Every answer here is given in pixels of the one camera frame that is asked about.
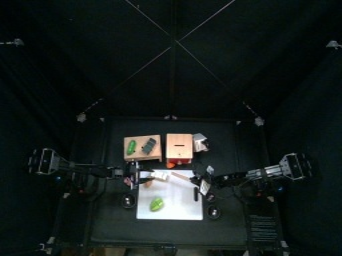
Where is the wooden knife holder block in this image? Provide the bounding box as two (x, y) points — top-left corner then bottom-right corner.
(164, 133), (195, 161)

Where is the white sliced toy block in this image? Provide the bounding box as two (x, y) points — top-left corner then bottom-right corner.
(148, 170), (171, 183)

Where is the wooden tray box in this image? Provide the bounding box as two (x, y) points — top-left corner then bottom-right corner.
(123, 134), (163, 163)

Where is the light green leafy toy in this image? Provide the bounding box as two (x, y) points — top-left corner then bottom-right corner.
(148, 197), (165, 213)

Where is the green toy vegetable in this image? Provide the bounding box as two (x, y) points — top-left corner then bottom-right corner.
(127, 139), (137, 156)

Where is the dark grey flat toy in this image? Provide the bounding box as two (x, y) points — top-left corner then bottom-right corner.
(140, 137), (159, 156)

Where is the white cutting board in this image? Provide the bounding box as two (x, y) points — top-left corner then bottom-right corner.
(135, 169), (204, 221)

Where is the black vertical frame pole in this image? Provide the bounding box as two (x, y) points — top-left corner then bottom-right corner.
(167, 0), (176, 118)

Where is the thin diagonal frame wire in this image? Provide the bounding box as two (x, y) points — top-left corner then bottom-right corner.
(123, 0), (262, 118)
(81, 0), (236, 114)

